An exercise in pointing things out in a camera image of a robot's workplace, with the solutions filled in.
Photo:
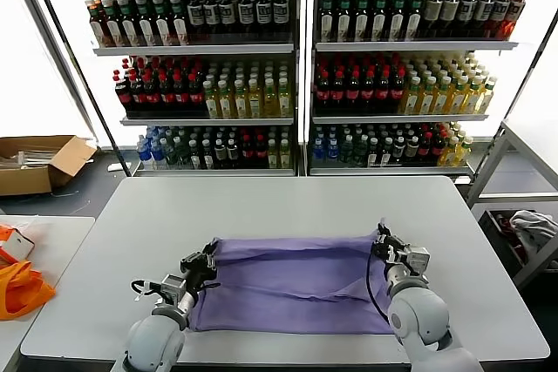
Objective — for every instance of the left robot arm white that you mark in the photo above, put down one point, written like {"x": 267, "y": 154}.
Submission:
{"x": 152, "y": 337}

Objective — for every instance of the dark tea bottle green neck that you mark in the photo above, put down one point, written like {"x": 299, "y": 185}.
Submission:
{"x": 380, "y": 19}
{"x": 362, "y": 19}
{"x": 147, "y": 27}
{"x": 327, "y": 19}
{"x": 164, "y": 27}
{"x": 115, "y": 28}
{"x": 180, "y": 26}
{"x": 415, "y": 19}
{"x": 131, "y": 28}
{"x": 398, "y": 19}
{"x": 344, "y": 19}

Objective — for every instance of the purple T-shirt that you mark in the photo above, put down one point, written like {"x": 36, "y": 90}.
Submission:
{"x": 283, "y": 280}

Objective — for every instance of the orange fabric bag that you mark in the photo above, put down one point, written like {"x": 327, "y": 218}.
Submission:
{"x": 22, "y": 293}

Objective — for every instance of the right wrist camera silver box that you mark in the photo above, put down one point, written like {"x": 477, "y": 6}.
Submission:
{"x": 416, "y": 261}

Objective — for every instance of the cola bottle red cap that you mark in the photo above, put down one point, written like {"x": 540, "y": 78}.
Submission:
{"x": 138, "y": 96}
{"x": 369, "y": 93}
{"x": 338, "y": 93}
{"x": 196, "y": 95}
{"x": 152, "y": 96}
{"x": 167, "y": 96}
{"x": 181, "y": 96}
{"x": 383, "y": 92}
{"x": 398, "y": 92}
{"x": 323, "y": 93}
{"x": 439, "y": 145}
{"x": 261, "y": 152}
{"x": 426, "y": 147}
{"x": 124, "y": 95}
{"x": 353, "y": 93}
{"x": 248, "y": 152}

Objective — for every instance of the small white floor object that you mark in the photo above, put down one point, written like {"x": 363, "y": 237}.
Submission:
{"x": 115, "y": 167}

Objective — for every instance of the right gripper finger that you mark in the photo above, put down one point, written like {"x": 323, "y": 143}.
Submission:
{"x": 394, "y": 243}
{"x": 380, "y": 233}

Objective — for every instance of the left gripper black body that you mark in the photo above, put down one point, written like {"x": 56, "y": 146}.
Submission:
{"x": 196, "y": 267}

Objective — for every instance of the small orange white box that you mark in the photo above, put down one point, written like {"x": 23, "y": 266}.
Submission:
{"x": 19, "y": 245}

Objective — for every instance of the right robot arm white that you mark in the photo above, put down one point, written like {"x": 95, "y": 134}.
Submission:
{"x": 418, "y": 315}

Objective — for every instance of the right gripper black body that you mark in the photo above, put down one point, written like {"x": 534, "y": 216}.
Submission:
{"x": 385, "y": 254}

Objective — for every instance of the wrist camera silver box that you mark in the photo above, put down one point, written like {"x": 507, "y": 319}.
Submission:
{"x": 173, "y": 287}
{"x": 416, "y": 261}

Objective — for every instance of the black storage crate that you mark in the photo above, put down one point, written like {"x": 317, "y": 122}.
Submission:
{"x": 490, "y": 224}

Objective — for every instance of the orange yellow juice bottle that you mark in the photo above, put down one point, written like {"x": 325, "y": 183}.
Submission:
{"x": 442, "y": 99}
{"x": 450, "y": 152}
{"x": 487, "y": 99}
{"x": 457, "y": 99}
{"x": 465, "y": 150}
{"x": 427, "y": 99}
{"x": 412, "y": 99}
{"x": 473, "y": 99}

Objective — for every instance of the open cardboard box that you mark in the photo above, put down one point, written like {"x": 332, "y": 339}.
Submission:
{"x": 26, "y": 181}

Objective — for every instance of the left wrist camera silver box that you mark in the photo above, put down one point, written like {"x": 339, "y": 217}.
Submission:
{"x": 173, "y": 287}

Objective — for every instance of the blue water bottle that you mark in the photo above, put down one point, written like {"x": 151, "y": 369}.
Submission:
{"x": 144, "y": 154}
{"x": 158, "y": 152}
{"x": 333, "y": 153}
{"x": 320, "y": 153}

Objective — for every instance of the grey white crumpled garment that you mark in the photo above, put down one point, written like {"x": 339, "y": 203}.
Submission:
{"x": 529, "y": 224}

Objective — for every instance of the black slanted pole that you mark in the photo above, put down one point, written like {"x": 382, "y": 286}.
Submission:
{"x": 77, "y": 62}

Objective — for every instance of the grey metal shelf unit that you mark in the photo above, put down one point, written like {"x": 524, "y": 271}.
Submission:
{"x": 415, "y": 46}
{"x": 197, "y": 49}

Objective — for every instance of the dark bottle white blue label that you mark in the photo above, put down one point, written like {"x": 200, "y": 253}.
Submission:
{"x": 247, "y": 13}
{"x": 484, "y": 14}
{"x": 467, "y": 14}
{"x": 281, "y": 12}
{"x": 228, "y": 14}
{"x": 196, "y": 15}
{"x": 264, "y": 13}
{"x": 212, "y": 15}

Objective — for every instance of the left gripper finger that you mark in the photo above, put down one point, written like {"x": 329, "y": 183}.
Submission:
{"x": 214, "y": 260}
{"x": 206, "y": 249}

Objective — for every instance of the pale yellow juice bottle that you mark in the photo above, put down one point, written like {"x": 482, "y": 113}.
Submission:
{"x": 212, "y": 104}
{"x": 256, "y": 103}
{"x": 286, "y": 155}
{"x": 241, "y": 103}
{"x": 226, "y": 104}
{"x": 270, "y": 102}
{"x": 274, "y": 155}
{"x": 285, "y": 102}

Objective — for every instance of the red crumpled garment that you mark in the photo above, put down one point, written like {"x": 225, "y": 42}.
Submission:
{"x": 503, "y": 224}

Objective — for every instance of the white packing material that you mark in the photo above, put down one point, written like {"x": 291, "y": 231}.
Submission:
{"x": 26, "y": 155}

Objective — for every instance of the grey metal frame table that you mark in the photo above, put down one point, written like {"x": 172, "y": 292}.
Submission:
{"x": 491, "y": 158}

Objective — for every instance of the dark bottle beige label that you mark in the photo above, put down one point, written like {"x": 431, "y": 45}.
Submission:
{"x": 450, "y": 15}
{"x": 432, "y": 15}

